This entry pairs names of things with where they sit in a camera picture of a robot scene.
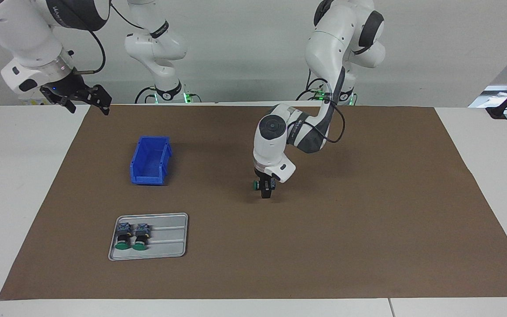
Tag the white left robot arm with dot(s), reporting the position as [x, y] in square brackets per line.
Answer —
[324, 48]

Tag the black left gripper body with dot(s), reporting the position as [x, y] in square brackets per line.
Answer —
[266, 177]

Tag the silver metal tray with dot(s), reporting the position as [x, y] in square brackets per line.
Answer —
[167, 237]

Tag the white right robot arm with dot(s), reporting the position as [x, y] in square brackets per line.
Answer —
[20, 35]

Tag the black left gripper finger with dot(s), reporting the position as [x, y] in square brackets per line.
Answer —
[266, 191]

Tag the beige wall socket box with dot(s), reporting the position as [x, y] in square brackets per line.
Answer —
[33, 101]

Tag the brown table mat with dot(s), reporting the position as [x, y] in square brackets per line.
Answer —
[324, 242]

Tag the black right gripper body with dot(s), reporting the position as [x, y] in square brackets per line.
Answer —
[66, 87]

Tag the green push button switch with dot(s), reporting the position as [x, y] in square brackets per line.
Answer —
[123, 235]
[141, 235]
[256, 185]

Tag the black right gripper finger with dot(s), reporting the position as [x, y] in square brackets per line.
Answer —
[65, 102]
[100, 97]

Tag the blue plastic storage bin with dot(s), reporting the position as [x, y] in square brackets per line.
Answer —
[150, 163]

